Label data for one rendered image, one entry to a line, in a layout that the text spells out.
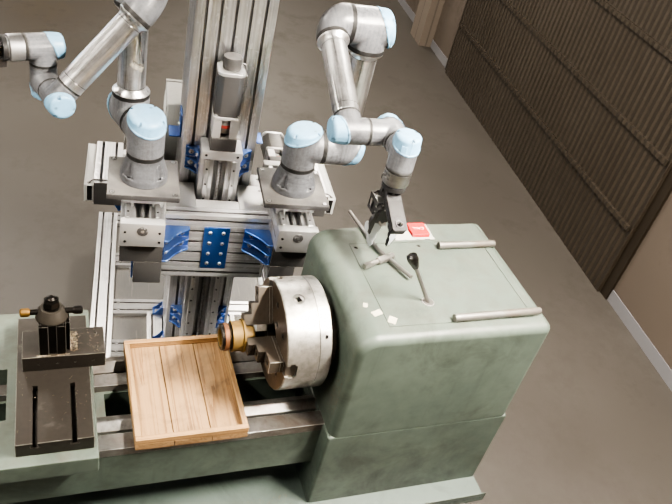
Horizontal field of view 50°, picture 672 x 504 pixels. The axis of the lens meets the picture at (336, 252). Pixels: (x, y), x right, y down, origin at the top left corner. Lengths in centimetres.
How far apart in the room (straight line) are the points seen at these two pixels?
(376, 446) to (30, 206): 264
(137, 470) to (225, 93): 114
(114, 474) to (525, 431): 210
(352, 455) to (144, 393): 63
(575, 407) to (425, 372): 192
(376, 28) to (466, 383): 107
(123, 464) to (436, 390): 88
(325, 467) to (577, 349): 226
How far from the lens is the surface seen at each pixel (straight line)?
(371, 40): 223
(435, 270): 214
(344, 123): 195
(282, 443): 216
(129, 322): 326
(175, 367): 218
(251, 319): 200
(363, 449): 222
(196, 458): 212
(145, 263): 244
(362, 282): 200
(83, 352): 203
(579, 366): 410
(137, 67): 234
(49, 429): 194
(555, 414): 377
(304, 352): 191
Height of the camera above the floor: 250
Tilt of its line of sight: 37 degrees down
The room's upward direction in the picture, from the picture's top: 15 degrees clockwise
